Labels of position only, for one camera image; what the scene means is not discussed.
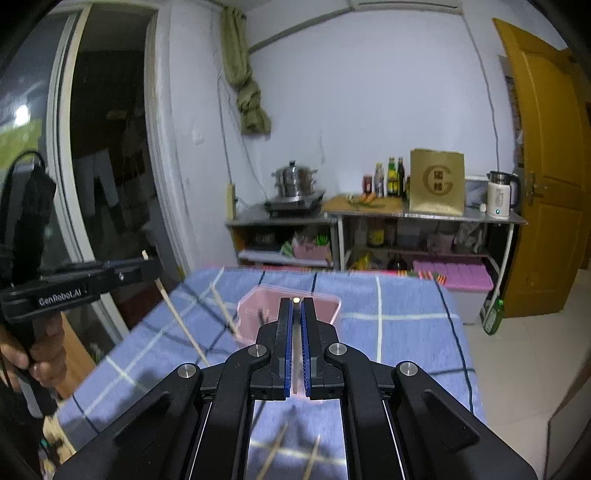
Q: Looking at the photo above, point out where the blue checked tablecloth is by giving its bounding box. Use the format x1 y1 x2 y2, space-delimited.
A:
56 269 484 479

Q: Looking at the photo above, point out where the olive green hanging cloth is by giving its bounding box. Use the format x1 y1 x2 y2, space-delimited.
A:
221 6 271 136

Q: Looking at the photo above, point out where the wooden chopstick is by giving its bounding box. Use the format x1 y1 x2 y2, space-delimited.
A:
153 277 212 367
211 284 240 338
256 423 288 480
303 435 322 480
291 297 305 398

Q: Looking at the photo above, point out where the green bottle on floor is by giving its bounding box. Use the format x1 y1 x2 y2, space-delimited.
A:
483 298 505 336

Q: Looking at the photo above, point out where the green oil bottle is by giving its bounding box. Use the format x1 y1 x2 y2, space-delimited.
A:
386 157 399 197

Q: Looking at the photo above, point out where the metal kitchen shelf table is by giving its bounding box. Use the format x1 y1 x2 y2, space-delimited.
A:
226 201 526 323

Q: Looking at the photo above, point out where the stainless steel steamer pot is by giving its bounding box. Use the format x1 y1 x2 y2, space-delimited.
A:
271 161 318 198

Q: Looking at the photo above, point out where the pink plastic utensil basket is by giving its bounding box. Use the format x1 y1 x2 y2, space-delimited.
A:
232 284 344 402

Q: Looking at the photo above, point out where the red sauce jar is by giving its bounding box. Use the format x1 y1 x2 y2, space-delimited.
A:
363 175 373 195

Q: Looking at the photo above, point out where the gold paper bag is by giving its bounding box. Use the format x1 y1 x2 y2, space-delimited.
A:
409 149 466 216

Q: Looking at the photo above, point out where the pink storage box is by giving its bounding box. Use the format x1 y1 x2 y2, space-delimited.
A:
413 258 494 324

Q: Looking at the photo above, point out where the yellow wooden door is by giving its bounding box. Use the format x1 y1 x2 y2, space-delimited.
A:
494 19 590 317

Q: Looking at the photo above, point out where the white sliding door frame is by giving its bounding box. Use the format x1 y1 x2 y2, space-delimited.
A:
45 0 199 342

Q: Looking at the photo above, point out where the dark soy sauce bottle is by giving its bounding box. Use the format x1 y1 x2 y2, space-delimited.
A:
397 156 407 199

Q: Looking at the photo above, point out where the white electric kettle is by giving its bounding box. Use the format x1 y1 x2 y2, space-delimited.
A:
486 171 521 219

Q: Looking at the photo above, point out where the clear seasoning bottle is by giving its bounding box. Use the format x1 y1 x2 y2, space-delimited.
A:
374 163 385 198

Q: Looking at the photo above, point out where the black induction cooker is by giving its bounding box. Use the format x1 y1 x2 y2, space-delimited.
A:
263 190 325 217

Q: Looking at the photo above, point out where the wooden cutting board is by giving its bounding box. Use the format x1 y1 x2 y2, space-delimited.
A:
322 194 404 215

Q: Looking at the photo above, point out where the person's left hand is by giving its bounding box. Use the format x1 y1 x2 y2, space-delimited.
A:
1 314 67 392

